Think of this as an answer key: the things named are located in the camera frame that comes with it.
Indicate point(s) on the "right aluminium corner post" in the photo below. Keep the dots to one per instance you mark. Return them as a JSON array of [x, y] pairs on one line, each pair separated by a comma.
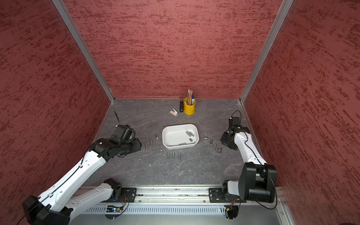
[[280, 17]]

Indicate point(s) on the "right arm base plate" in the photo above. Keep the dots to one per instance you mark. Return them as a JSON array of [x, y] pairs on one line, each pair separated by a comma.
[[216, 195]]

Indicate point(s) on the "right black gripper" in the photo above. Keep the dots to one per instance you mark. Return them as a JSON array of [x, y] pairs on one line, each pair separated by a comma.
[[223, 141]]

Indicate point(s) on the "white plastic storage box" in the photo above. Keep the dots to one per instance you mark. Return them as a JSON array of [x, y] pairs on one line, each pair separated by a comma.
[[174, 135]]

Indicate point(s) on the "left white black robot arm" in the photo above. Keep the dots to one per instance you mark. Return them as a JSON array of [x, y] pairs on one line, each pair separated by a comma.
[[58, 206]]

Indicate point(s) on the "left aluminium corner post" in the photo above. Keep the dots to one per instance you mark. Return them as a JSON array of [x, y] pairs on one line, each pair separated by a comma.
[[70, 24]]

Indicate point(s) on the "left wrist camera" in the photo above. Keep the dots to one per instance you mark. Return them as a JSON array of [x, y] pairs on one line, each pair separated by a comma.
[[123, 134]]

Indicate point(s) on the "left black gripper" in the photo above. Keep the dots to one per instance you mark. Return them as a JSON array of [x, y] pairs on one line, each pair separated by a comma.
[[136, 146]]

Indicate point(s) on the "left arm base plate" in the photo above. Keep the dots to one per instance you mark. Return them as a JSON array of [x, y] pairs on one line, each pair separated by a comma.
[[126, 194]]

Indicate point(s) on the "yellow pen holder cup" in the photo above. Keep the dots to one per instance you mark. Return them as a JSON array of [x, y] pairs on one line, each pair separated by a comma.
[[189, 109]]

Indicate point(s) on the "aluminium corner post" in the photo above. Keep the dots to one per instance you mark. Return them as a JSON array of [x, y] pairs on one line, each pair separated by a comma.
[[70, 24], [280, 17]]

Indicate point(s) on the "pens in yellow cup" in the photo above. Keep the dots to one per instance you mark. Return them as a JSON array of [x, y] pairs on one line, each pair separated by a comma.
[[190, 97]]

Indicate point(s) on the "aluminium front rail frame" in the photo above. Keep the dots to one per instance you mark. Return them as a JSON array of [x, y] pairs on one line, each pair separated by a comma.
[[185, 205]]

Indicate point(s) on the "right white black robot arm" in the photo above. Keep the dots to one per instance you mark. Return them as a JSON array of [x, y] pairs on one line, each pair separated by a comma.
[[257, 181]]

